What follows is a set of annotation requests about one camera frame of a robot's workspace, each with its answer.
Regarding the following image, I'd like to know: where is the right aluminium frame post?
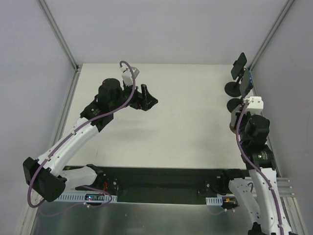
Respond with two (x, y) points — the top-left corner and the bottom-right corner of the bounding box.
(248, 0), (296, 71)

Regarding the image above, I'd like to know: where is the white cable duct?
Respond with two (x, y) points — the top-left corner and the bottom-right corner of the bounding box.
(55, 192), (117, 203)
(205, 195), (238, 206)

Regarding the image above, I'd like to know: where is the aluminium frame post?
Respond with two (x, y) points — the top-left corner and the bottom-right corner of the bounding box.
(248, 0), (296, 71)
(36, 0), (81, 71)

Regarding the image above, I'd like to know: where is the black phone with red case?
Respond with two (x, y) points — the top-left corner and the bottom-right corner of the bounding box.
(230, 104), (244, 129)

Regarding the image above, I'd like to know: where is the brown base phone stand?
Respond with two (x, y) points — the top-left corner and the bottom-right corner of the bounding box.
(229, 123), (236, 134)

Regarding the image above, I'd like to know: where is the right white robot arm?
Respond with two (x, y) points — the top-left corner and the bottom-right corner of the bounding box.
(220, 114), (294, 235)

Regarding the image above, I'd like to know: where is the purple cable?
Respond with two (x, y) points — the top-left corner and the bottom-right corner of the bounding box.
(26, 60), (136, 217)
(212, 104), (284, 235)

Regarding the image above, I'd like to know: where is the right white cable duct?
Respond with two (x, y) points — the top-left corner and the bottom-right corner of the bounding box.
(205, 195), (238, 206)

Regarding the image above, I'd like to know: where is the black clamp phone stand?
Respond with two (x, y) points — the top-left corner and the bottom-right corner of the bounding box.
(226, 70), (252, 115)

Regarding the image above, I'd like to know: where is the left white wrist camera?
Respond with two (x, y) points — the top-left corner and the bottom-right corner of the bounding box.
(120, 66), (140, 87)

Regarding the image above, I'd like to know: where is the blue edged black phone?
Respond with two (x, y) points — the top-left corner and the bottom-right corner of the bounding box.
(239, 69), (253, 98)

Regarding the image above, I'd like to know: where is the black round base phone stand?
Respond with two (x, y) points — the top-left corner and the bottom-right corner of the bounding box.
(224, 70), (245, 97)

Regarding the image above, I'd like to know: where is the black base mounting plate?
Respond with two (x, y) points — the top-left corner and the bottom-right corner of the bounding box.
(75, 166), (255, 204)

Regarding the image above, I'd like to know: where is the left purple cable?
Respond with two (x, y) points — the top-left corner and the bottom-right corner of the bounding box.
(26, 60), (136, 217)

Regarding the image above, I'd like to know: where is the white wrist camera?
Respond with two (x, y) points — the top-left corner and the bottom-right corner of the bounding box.
(120, 66), (140, 87)
(243, 96), (264, 115)

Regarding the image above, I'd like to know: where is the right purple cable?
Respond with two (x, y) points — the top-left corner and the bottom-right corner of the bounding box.
(212, 104), (284, 235)

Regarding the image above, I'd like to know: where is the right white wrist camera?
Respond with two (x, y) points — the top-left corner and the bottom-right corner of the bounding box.
(243, 96), (264, 115)

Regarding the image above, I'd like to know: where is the left aluminium frame post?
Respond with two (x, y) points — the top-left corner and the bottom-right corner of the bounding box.
(36, 0), (81, 71)

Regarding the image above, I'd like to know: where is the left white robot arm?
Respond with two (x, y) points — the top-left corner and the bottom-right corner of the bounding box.
(23, 78), (158, 202)

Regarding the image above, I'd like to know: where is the left white cable duct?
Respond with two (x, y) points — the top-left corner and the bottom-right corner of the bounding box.
(55, 192), (117, 203)

